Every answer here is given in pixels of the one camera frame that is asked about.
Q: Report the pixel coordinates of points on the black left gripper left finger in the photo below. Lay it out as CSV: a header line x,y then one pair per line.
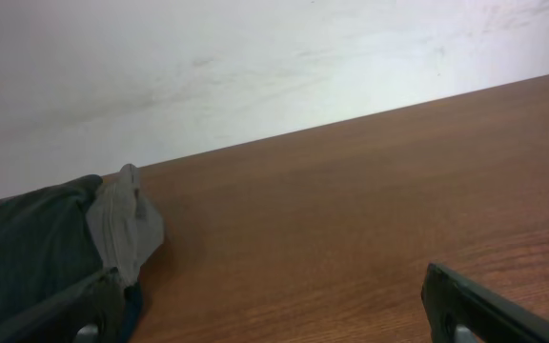
x,y
90,310

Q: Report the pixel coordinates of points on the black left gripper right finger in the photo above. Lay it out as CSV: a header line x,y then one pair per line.
x,y
461,310

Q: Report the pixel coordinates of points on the dark folded shirt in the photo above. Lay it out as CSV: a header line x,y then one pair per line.
x,y
45,243

